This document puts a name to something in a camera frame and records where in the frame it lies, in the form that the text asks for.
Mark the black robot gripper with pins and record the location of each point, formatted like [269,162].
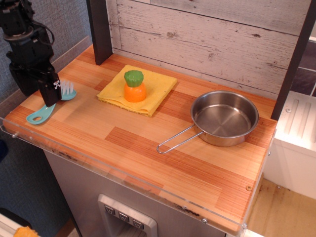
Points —
[31,51]

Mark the teal dish brush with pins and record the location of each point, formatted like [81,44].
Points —
[68,93]

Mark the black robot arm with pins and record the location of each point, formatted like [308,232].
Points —
[17,13]

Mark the orange toy carrot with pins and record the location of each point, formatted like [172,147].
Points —
[134,89]

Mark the yellow folded cloth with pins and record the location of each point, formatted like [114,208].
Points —
[157,86]

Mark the grey toy fridge cabinet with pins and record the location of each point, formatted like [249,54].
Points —
[81,188]

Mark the clear acrylic table guard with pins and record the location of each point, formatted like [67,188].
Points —
[209,183]

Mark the orange object bottom left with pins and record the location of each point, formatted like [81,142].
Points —
[25,232]

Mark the silver dispenser panel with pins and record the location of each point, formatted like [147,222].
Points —
[119,219]

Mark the stainless steel pot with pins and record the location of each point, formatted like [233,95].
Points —
[220,118]

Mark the white toy sink unit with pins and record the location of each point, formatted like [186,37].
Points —
[291,162]

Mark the dark left shelf post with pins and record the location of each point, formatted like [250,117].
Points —
[100,30]

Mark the dark shelf post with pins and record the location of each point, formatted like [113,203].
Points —
[295,60]
[100,30]

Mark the dark right shelf post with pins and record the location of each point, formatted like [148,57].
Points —
[295,60]

